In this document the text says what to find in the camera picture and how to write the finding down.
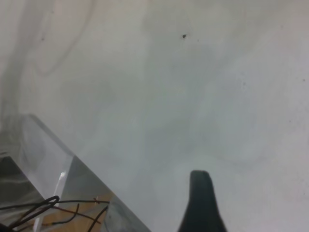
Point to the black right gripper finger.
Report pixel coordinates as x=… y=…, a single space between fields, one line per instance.
x=201 y=207

